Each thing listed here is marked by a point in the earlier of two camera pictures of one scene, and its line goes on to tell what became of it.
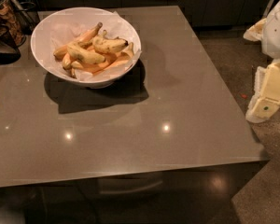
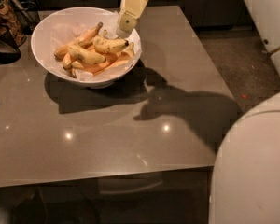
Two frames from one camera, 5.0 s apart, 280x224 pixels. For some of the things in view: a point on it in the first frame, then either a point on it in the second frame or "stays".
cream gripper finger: (271, 91) -> (133, 1)
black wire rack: (29, 17) stays
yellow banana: (105, 44) stays
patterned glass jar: (5, 15) stays
